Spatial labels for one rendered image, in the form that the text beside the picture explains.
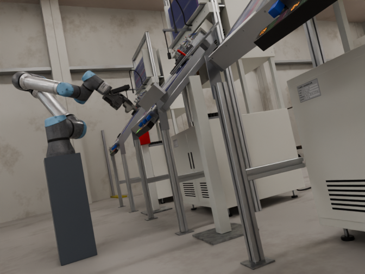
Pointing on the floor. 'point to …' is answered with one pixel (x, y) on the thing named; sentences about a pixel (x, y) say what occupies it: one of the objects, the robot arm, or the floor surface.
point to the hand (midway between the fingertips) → (136, 109)
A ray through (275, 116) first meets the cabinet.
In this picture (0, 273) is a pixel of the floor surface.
